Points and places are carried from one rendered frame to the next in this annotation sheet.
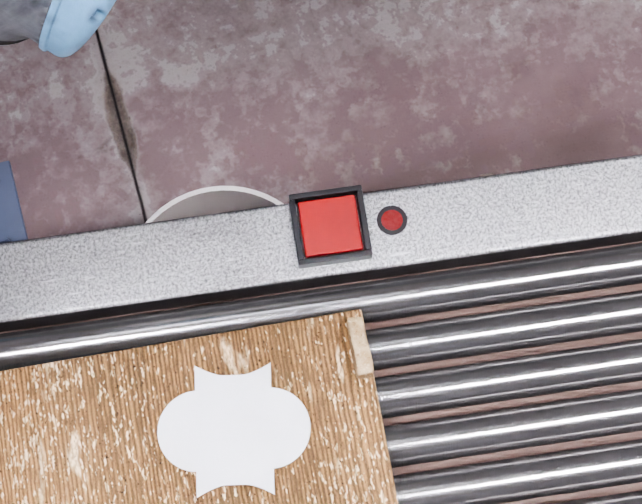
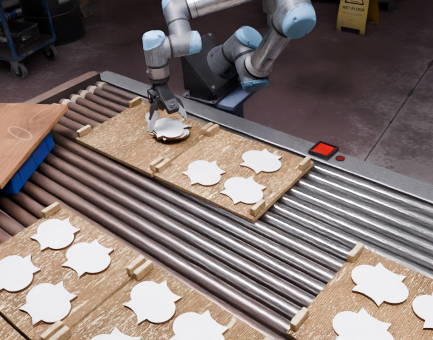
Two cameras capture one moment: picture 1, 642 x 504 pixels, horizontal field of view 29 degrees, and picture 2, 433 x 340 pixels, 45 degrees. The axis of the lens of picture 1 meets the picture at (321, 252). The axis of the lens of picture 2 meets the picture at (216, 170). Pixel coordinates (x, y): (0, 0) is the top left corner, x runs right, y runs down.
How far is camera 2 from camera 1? 130 cm
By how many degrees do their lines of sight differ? 46
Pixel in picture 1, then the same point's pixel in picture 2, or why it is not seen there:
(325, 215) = (324, 147)
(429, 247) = (343, 166)
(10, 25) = (280, 19)
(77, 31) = (289, 20)
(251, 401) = (270, 158)
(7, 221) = not seen: hidden behind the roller
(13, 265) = (249, 124)
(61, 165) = not seen: hidden behind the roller
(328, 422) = (282, 172)
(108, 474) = (227, 154)
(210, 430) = (256, 158)
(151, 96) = not seen: hidden behind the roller
